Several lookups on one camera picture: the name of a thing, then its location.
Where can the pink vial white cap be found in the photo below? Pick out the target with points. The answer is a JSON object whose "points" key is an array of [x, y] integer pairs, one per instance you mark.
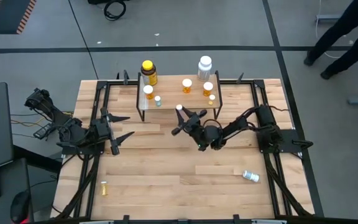
{"points": [[179, 107]]}

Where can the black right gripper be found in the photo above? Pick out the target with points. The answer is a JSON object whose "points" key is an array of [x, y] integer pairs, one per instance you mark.
{"points": [[204, 135]]}

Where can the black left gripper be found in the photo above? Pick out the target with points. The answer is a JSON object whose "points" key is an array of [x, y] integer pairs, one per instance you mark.
{"points": [[101, 130]]}

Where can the black mat orange stripes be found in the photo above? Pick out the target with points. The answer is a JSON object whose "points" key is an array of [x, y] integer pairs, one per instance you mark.
{"points": [[5, 15]]}

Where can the brown bottle yellow cap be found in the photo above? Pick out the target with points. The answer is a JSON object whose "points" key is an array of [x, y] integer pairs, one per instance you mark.
{"points": [[149, 77]]}

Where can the person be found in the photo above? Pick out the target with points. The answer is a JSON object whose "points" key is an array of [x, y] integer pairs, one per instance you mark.
{"points": [[337, 28]]}

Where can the small amber vial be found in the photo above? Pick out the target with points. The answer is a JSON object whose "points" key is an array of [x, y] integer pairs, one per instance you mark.
{"points": [[104, 188]]}

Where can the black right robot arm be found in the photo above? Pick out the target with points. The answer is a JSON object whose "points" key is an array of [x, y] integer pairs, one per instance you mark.
{"points": [[259, 118]]}

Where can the black phone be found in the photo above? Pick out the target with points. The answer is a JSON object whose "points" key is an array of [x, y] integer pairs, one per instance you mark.
{"points": [[42, 132]]}

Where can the teal vial white cap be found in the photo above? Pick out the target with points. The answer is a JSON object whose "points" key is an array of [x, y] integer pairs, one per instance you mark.
{"points": [[157, 99]]}

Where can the black computer mouse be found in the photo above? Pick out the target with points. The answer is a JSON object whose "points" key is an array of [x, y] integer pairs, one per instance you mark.
{"points": [[20, 207]]}

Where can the grey desk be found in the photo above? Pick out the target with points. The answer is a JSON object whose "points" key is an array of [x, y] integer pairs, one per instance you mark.
{"points": [[8, 180]]}

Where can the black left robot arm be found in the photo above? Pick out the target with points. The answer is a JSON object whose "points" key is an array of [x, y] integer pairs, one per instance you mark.
{"points": [[70, 130]]}

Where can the small pale yellow vial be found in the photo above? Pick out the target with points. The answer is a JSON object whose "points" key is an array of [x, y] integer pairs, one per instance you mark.
{"points": [[212, 97]]}

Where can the small white labelled bottle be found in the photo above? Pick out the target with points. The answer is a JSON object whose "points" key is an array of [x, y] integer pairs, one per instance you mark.
{"points": [[250, 176]]}

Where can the wooden shelf black legs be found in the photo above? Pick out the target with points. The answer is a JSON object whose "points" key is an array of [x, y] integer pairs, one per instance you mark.
{"points": [[172, 99]]}

